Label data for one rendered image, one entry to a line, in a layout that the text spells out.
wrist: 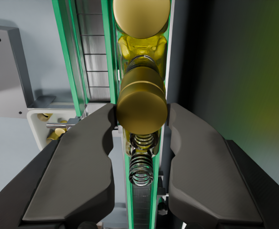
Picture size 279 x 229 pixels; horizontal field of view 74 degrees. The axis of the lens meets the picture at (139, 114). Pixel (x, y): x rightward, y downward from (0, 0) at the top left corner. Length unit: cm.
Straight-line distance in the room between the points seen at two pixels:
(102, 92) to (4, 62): 28
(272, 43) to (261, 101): 5
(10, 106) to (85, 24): 38
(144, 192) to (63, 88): 45
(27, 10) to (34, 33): 5
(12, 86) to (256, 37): 59
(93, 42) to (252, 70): 30
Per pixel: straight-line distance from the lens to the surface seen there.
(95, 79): 45
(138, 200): 74
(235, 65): 28
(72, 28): 39
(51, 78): 64
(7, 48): 60
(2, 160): 96
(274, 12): 23
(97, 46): 42
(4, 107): 70
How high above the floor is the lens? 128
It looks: 58 degrees down
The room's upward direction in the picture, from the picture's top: 178 degrees counter-clockwise
